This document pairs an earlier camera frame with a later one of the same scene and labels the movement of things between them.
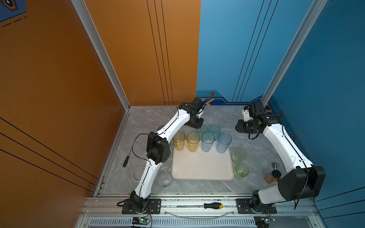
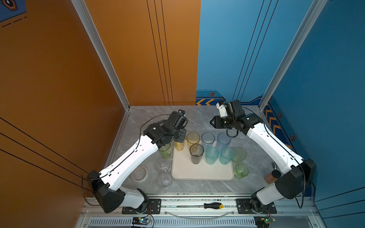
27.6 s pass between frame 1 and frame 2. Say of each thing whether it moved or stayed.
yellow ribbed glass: stayed
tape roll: stayed
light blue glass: stayed
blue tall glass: stayed
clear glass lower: stayed
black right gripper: moved
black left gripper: moved
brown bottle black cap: stayed
